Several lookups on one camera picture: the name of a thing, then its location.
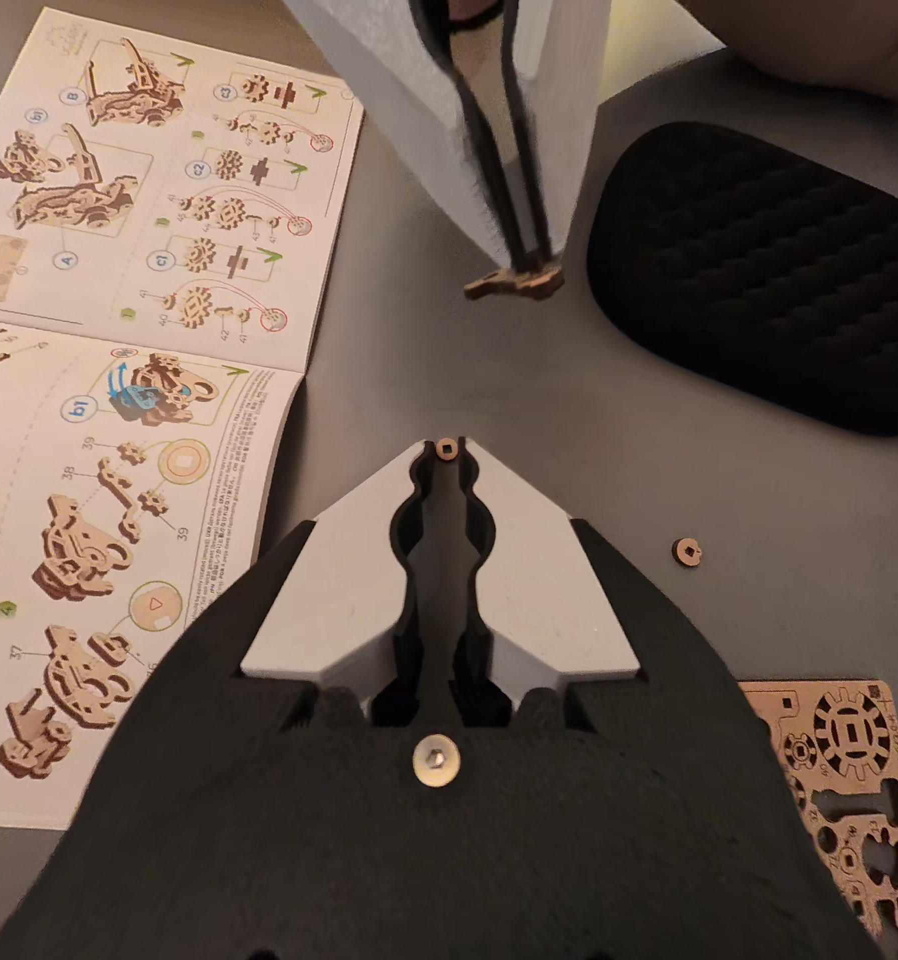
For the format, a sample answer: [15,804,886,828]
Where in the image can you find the open instruction booklet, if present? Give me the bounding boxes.
[0,6,365,832]

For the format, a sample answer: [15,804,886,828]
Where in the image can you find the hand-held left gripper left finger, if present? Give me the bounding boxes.
[240,440,440,695]

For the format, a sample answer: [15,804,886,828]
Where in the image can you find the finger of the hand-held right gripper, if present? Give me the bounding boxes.
[505,0,615,268]
[284,0,526,273]

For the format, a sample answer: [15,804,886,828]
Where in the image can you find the black quilted cushion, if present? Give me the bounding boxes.
[586,121,898,438]

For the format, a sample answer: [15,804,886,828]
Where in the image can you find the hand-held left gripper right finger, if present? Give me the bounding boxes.
[455,437,641,695]

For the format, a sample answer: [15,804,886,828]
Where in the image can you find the small wooden key-shaped part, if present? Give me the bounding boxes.
[464,264,566,303]

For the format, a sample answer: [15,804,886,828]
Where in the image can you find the person's right forearm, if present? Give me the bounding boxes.
[677,0,898,106]

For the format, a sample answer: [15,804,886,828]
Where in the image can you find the laser-cut wooden parts sheet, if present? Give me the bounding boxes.
[737,678,898,960]

